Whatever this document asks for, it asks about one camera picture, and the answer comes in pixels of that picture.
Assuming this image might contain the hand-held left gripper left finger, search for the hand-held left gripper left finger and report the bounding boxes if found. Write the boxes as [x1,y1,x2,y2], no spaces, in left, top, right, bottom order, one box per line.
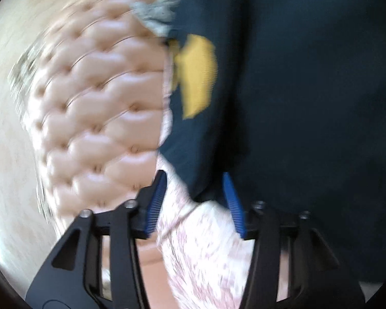
[26,169,168,309]

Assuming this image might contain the pink floral sofa blanket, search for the pink floral sofa blanket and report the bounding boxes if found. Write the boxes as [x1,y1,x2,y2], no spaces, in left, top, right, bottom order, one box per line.
[154,61,296,309]

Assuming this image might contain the light blue garment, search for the light blue garment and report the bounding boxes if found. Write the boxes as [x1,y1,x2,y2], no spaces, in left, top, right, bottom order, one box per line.
[132,0,200,37]

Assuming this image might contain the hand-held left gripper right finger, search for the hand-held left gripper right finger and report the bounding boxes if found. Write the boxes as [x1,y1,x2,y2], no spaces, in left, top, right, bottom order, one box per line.
[222,171,367,309]

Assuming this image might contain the pink tufted leather sofa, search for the pink tufted leather sofa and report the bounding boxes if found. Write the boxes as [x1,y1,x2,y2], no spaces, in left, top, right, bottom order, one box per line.
[6,0,181,309]

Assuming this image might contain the navy sweatshirt with yellow letters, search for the navy sweatshirt with yellow letters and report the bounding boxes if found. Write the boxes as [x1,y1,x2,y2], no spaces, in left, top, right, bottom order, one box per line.
[157,0,386,284]

